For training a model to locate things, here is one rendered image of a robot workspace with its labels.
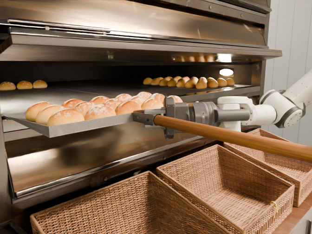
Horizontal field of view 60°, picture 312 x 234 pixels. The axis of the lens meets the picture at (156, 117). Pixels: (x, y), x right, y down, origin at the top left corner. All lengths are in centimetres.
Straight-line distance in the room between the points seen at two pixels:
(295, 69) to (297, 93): 280
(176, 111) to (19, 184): 56
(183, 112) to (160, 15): 67
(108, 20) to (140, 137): 53
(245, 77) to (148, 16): 122
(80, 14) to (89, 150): 51
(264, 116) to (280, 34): 306
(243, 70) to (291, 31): 171
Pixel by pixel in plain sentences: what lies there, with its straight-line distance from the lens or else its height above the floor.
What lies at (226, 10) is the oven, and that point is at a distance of 178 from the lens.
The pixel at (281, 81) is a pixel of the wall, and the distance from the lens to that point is 393.
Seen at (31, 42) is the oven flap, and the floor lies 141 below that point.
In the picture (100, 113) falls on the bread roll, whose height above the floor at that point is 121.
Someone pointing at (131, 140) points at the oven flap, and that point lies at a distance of 122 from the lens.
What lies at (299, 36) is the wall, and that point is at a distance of 387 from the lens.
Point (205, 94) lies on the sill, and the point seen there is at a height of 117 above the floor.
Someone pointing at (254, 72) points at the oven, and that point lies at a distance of 225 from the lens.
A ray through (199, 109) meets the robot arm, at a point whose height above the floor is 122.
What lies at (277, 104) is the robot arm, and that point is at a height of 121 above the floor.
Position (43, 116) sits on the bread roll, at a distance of 79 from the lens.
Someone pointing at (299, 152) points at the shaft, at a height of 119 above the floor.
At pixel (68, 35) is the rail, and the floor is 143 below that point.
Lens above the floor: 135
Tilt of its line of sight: 11 degrees down
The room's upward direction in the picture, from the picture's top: straight up
